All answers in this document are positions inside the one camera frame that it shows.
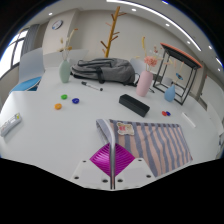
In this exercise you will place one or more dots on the pink flower bouquet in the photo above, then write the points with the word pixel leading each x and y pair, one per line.
pixel 150 61

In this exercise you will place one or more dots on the thin dried stems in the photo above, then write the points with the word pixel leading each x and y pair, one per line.
pixel 179 76

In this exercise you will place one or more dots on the window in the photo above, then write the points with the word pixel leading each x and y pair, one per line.
pixel 8 56

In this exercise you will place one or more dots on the pink vase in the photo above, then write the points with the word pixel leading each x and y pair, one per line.
pixel 144 83

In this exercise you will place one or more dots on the striped pink grey towel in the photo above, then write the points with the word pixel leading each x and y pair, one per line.
pixel 156 143

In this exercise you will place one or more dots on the light blue vase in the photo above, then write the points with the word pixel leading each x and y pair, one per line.
pixel 169 94

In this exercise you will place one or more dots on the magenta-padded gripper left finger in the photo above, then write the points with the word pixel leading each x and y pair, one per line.
pixel 101 160

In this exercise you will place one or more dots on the long ceiling light strip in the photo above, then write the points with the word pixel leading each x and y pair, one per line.
pixel 166 18

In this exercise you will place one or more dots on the black marker pen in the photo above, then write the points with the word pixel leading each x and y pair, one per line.
pixel 91 86

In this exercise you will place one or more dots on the white flat bar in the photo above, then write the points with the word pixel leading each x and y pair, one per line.
pixel 188 120

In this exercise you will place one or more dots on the grey curtain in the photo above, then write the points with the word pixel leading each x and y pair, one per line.
pixel 30 38

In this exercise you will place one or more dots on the green round magnet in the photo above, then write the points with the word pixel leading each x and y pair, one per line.
pixel 64 97

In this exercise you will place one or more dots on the grey backpack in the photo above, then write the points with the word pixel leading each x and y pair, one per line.
pixel 106 70

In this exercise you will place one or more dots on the small blue round magnet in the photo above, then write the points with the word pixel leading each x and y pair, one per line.
pixel 168 113

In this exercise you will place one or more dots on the dried beige flower stems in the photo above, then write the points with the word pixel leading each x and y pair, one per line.
pixel 68 41

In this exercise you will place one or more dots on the wooden coat rack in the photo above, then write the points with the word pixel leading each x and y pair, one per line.
pixel 111 31

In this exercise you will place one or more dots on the pale green vase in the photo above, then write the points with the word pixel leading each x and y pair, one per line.
pixel 65 71

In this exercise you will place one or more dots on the black frame orange-top side table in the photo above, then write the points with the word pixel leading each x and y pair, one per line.
pixel 181 53

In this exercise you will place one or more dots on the black whiteboard eraser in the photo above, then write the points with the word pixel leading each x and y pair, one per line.
pixel 134 104

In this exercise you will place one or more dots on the white chair with blue seat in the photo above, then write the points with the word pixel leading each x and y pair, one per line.
pixel 28 83

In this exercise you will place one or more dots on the orange round magnet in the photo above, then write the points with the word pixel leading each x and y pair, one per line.
pixel 58 106

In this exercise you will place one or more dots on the round wall clock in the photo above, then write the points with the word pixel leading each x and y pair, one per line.
pixel 57 24

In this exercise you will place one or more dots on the white remote control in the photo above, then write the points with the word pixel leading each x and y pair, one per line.
pixel 10 124

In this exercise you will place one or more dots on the recessed ceiling spot lights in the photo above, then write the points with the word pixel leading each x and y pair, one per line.
pixel 50 14

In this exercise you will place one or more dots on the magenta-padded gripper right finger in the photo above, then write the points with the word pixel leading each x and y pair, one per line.
pixel 125 160

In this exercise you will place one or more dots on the red round magnet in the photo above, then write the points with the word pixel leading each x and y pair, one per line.
pixel 164 113

